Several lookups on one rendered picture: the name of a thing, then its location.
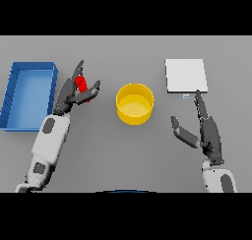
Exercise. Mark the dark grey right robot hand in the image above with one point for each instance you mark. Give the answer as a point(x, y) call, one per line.
point(210, 132)

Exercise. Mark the blue tray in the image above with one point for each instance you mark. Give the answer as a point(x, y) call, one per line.
point(28, 98)

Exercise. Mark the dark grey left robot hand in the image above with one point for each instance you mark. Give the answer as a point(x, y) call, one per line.
point(67, 92)

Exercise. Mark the yellow bowl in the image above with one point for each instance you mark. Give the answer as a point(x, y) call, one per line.
point(135, 103)

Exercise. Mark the pale square measuring scale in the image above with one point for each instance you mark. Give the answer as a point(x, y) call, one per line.
point(185, 75)

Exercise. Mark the red beaker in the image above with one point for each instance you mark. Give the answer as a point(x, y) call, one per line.
point(82, 85)

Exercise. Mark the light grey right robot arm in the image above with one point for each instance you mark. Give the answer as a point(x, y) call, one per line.
point(218, 180)

